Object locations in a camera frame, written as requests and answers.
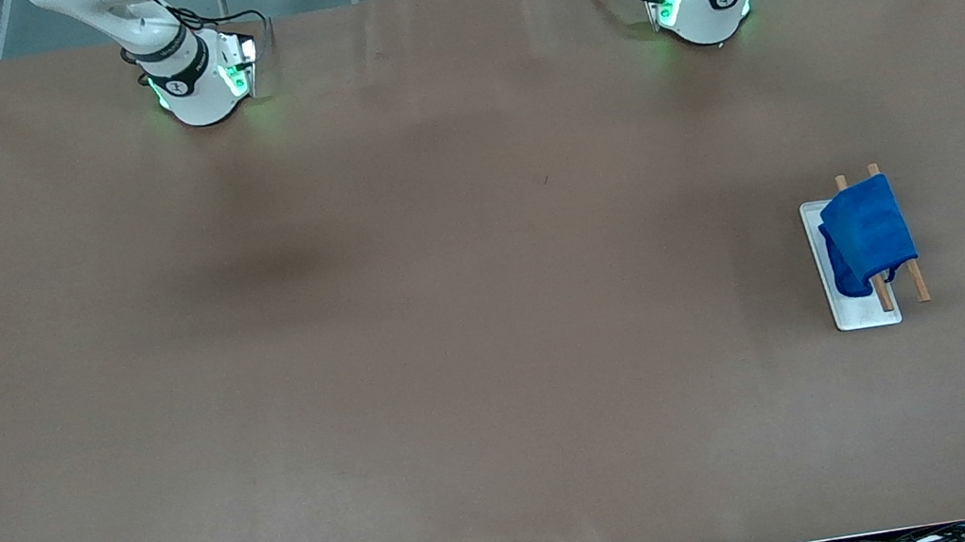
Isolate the blue microfibre towel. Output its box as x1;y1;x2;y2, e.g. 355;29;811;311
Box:
811;169;924;304

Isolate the white rack base plate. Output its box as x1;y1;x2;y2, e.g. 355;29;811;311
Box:
798;191;904;337

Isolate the black right base cable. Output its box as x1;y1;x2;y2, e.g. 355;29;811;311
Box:
170;0;275;63

